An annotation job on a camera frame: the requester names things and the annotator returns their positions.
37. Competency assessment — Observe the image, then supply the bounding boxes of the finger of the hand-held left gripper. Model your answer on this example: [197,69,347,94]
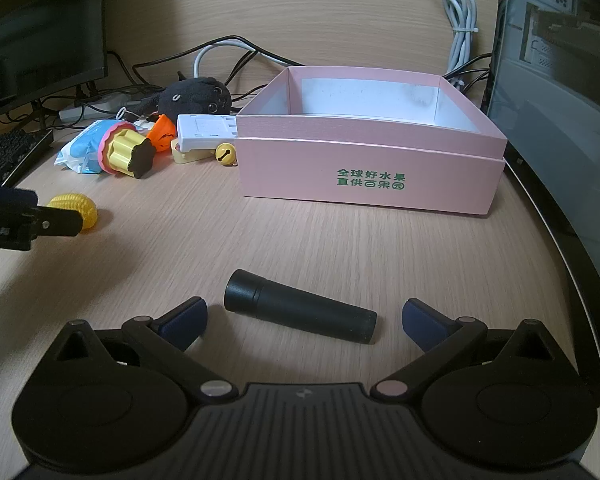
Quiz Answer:
[32,206,84,238]

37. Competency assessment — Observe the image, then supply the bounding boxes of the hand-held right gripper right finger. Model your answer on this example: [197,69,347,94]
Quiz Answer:
[371,298,556,401]

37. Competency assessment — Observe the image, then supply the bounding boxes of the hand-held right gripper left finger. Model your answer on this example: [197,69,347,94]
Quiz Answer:
[55,296,238,401]

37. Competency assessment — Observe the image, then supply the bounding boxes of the yellow knitted toy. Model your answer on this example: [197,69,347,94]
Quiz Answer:
[47,193,99,231]

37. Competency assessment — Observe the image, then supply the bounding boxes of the blue wet cotton packet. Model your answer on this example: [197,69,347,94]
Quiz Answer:
[54,120,118,174]

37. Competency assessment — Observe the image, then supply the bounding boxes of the yellow cupcake toy pink rim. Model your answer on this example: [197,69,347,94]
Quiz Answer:
[97,120,155,180]

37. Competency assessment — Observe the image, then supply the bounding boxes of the black cylinder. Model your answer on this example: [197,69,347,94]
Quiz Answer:
[223,269,378,345]

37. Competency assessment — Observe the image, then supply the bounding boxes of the orange haired figurine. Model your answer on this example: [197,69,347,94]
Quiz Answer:
[147,114,179,152]

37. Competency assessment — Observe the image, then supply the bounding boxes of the pink cardboard box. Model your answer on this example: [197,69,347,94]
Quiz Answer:
[235,66,509,219]

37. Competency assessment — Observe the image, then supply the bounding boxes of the cream charm with gold bell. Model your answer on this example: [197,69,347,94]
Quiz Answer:
[170,141,237,167]

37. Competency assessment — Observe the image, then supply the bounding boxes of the black plush toy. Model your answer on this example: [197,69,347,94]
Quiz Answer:
[134,72,232,117]

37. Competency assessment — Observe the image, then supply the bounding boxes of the wooden desktop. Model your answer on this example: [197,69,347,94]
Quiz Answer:
[0,72,600,411]

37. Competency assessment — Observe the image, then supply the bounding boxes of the black keyboard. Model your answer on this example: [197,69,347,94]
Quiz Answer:
[0,129,54,189]

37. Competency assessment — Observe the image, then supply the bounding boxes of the white power strip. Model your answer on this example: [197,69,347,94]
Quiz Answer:
[59,92,132,122]

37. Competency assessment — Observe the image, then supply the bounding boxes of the black computer monitor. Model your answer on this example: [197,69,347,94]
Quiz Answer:
[0,0,109,124]

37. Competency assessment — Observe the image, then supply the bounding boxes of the computer tower case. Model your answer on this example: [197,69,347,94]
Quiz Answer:
[486,0,600,403]

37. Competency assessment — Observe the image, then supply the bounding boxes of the looped white cable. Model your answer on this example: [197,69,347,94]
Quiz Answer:
[193,42,262,80]

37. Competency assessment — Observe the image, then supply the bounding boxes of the black cable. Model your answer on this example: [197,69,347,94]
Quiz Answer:
[131,35,291,103]

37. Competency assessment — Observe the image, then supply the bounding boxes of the coiled white cable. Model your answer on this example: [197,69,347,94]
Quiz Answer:
[441,0,479,80]

